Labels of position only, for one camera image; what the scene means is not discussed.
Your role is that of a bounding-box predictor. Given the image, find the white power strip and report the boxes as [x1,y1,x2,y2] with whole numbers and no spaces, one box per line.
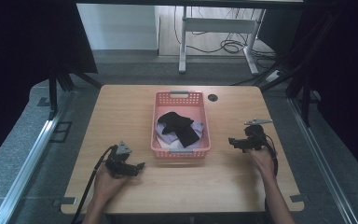
[265,69,284,83]

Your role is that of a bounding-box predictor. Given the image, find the person's right hand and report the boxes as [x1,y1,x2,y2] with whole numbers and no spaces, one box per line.
[245,147,277,179]

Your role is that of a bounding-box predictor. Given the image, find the pink plastic basket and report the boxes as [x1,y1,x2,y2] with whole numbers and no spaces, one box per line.
[150,90,212,160]

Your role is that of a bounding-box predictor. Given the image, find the light purple cloth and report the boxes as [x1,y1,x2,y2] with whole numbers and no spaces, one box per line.
[155,119,206,146]

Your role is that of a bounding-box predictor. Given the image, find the person's left hand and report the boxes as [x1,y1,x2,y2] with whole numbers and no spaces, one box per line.
[92,167,129,203]

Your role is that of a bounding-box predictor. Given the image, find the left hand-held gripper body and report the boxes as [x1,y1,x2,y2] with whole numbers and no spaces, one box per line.
[104,140,134,179]

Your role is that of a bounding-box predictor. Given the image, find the black sock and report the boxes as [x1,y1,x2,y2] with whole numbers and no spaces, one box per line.
[157,111,200,148]

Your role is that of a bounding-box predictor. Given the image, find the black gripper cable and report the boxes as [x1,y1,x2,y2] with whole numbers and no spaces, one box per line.
[255,130,280,176]
[70,145,118,224]

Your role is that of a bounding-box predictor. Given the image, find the black tripod stand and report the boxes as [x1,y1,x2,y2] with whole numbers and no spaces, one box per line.
[251,12,339,127]
[46,66,103,119]

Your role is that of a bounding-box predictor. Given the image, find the white cloth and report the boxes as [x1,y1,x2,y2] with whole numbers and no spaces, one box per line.
[158,136,204,150]

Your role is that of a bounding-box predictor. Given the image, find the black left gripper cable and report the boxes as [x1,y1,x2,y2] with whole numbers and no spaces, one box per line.
[70,145,118,224]

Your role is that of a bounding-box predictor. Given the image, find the black curtain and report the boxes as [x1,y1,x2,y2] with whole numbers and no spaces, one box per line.
[0,0,99,172]
[257,0,358,188]

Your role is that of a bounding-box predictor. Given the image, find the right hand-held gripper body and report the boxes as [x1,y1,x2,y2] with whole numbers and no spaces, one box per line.
[242,118,274,152]

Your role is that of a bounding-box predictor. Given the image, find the white desk frame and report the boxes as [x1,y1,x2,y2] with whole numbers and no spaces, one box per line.
[178,6,267,77]

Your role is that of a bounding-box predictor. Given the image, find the black cables on floor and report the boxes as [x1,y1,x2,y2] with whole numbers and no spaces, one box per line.
[173,6,278,62]

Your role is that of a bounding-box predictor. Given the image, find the metal floor rail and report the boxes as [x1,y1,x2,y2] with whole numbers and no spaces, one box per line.
[0,90,76,224]
[287,97,358,224]

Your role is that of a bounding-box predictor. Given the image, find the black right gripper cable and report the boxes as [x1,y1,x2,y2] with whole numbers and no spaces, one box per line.
[255,130,280,176]

